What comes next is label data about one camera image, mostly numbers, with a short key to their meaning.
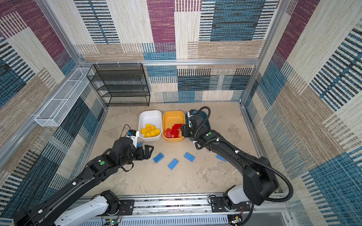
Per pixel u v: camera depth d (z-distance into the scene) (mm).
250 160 437
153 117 1103
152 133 992
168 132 994
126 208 735
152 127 1021
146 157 676
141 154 661
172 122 1051
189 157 893
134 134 672
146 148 684
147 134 980
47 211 402
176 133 989
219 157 892
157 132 987
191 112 743
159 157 894
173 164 869
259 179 420
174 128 1017
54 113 706
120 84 1095
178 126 1066
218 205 731
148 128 1022
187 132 743
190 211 729
